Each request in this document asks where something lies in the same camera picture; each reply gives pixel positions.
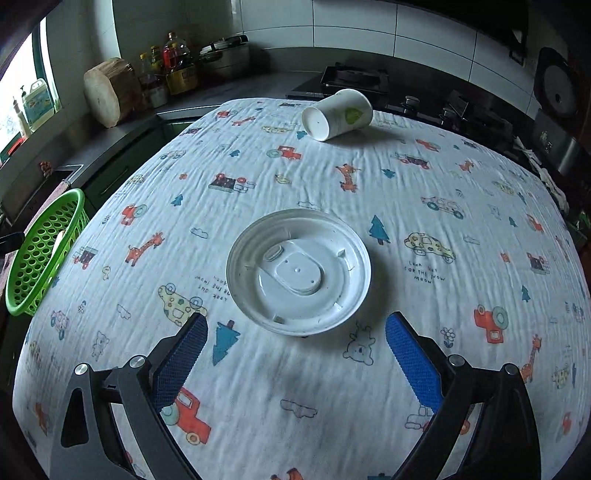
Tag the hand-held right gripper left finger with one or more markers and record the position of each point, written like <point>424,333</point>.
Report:
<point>178,364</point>

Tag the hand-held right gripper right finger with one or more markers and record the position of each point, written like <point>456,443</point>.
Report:
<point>413,360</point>

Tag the green plastic mesh basket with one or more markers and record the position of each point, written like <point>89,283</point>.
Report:
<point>14,304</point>

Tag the white plastic lid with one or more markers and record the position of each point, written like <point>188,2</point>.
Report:
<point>295,272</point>

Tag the red and white scrubber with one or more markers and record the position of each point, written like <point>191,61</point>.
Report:
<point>45,168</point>

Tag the small white squeeze bottle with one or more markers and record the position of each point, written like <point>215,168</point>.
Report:
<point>22,122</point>

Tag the green cabinet door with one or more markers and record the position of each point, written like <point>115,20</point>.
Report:
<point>124,161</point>
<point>180,127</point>

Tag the large dish soap bottle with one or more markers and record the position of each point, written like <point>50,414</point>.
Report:
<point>40,104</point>

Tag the round wooden chopping block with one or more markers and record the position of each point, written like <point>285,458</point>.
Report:
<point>104,94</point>

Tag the printed blanket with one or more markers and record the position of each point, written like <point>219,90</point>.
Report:
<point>300,184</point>

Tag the small white jar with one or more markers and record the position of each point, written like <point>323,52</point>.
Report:
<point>158,97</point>

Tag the white rag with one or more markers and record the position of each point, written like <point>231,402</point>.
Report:
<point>549,180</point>

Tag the yellow-capped sauce bottle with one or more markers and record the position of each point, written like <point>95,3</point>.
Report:
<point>154,60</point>

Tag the large cooking oil bottle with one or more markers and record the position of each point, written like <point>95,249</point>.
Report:
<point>178,69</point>

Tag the black gas stove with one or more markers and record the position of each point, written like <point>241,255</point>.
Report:
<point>461,110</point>

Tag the white paper cup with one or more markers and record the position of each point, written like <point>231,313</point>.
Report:
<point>341,115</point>

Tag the steel pressure cooker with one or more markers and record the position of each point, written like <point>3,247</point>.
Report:
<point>226,62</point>

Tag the black baking tray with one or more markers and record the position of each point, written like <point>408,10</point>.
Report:
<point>353,76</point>

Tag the black rice cooker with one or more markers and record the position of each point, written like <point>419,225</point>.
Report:
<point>554,92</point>

